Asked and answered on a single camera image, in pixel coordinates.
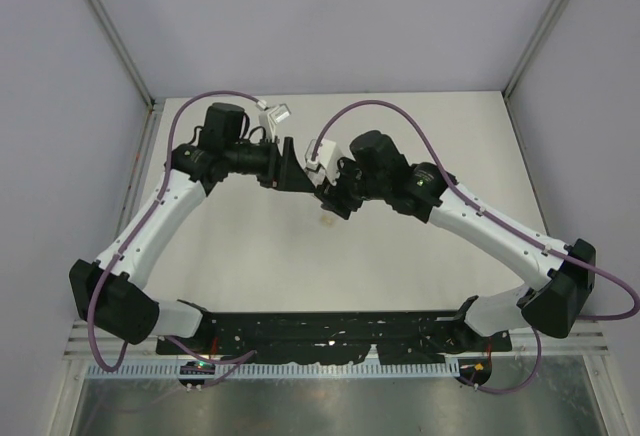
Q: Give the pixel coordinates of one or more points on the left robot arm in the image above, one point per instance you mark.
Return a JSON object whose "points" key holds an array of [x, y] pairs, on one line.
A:
{"points": [[109, 291]]}

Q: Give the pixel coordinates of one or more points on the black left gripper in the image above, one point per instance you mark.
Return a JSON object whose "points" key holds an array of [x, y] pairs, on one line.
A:
{"points": [[285, 172]]}

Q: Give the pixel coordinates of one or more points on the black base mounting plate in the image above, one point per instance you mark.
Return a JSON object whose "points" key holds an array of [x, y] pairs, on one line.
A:
{"points": [[341, 338]]}

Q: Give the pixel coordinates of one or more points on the translucent weekly pill organizer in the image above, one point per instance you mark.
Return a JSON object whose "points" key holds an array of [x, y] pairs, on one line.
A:
{"points": [[328, 219]]}

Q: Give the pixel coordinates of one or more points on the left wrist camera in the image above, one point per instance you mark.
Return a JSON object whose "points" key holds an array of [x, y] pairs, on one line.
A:
{"points": [[270, 117]]}

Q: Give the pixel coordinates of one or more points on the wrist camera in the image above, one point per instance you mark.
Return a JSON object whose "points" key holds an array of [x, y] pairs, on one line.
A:
{"points": [[270, 117], [322, 166]]}

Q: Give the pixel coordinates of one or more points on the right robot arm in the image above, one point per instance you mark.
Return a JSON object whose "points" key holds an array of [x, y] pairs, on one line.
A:
{"points": [[556, 280]]}

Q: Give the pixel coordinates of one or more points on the left aluminium frame post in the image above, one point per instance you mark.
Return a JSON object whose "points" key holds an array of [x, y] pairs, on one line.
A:
{"points": [[106, 24]]}

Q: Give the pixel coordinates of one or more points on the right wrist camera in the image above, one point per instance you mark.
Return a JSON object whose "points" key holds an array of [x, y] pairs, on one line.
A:
{"points": [[322, 166]]}

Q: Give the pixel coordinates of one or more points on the white slotted cable duct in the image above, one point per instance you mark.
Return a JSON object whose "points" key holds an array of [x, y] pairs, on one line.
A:
{"points": [[370, 368]]}

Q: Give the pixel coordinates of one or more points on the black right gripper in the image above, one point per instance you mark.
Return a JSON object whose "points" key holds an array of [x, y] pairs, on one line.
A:
{"points": [[334, 198]]}

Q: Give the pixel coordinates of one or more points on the aluminium frame corner post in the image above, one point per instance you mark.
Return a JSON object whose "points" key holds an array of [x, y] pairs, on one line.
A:
{"points": [[544, 27]]}

